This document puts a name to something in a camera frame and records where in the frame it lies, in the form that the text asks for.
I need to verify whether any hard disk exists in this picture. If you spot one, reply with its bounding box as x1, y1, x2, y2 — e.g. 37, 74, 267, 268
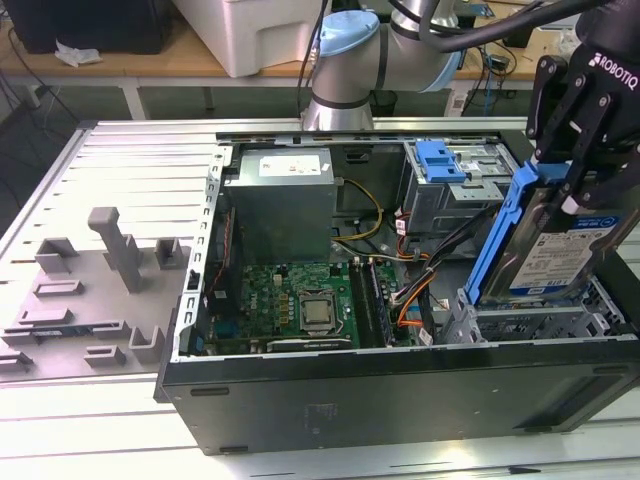
462, 162, 626, 307

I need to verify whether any grey power supply unit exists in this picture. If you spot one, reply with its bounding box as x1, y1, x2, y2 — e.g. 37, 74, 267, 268
222, 148, 335, 264

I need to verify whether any grey parts rack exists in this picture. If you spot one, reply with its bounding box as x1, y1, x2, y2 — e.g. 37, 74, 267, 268
0, 207, 194, 381

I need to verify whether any metal disk bay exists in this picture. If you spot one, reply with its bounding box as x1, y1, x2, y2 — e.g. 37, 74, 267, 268
439, 279, 626, 346

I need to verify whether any silver CPU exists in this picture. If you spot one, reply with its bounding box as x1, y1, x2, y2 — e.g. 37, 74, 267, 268
304, 298, 335, 325

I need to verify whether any black graphics card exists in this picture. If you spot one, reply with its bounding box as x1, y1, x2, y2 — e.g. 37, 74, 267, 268
267, 335, 354, 354

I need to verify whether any white foam box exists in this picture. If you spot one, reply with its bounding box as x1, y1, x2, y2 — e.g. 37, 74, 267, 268
172, 0, 331, 79

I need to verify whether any wooden desk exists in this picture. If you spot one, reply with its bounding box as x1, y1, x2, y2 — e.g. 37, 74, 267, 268
0, 0, 640, 121

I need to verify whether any small black box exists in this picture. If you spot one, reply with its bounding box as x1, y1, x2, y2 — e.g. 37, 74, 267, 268
503, 22, 536, 49

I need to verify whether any black cable bundle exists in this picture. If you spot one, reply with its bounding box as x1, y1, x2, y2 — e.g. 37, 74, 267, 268
424, 199, 506, 271

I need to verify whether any blue drive latch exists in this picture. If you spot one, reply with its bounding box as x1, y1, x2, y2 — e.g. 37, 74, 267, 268
414, 141, 474, 185

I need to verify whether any RAM stick on rack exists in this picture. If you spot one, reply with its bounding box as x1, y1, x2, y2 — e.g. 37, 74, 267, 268
30, 327, 95, 338

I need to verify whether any black mesh bin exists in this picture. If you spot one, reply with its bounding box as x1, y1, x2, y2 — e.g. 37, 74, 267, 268
370, 89, 399, 117

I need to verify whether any black RAM slot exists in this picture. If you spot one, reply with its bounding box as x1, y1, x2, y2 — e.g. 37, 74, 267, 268
348, 260, 374, 350

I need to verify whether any green motherboard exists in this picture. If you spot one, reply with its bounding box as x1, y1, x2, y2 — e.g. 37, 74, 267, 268
214, 259, 416, 351

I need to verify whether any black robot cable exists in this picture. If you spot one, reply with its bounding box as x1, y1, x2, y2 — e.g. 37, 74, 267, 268
417, 0, 609, 54

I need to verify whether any black PC case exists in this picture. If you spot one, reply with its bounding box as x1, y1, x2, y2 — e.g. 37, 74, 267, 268
152, 127, 640, 457

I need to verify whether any large black box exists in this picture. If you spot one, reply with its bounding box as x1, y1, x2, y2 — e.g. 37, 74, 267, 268
4, 0, 174, 55

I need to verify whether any orange yellow wire bundle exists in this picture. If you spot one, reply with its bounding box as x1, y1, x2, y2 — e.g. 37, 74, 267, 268
392, 269, 439, 331

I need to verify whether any metal drive cage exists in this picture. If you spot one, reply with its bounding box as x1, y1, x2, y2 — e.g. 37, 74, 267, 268
402, 139, 526, 251

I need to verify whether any crumpled white paper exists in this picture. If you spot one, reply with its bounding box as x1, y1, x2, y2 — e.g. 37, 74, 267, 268
53, 39, 104, 69

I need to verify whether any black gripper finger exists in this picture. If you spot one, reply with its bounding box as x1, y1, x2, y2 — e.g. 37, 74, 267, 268
524, 54, 589, 164
559, 93, 640, 217

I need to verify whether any RAM stick in slot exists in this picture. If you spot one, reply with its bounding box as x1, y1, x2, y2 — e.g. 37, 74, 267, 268
368, 259, 397, 347

